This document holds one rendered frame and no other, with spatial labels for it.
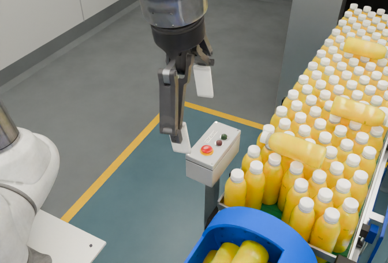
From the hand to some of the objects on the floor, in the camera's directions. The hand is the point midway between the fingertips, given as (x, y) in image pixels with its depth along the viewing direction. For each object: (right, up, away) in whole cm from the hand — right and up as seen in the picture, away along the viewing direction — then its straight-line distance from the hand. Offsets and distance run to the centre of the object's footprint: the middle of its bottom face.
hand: (194, 117), depth 67 cm
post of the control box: (+7, -94, +129) cm, 160 cm away
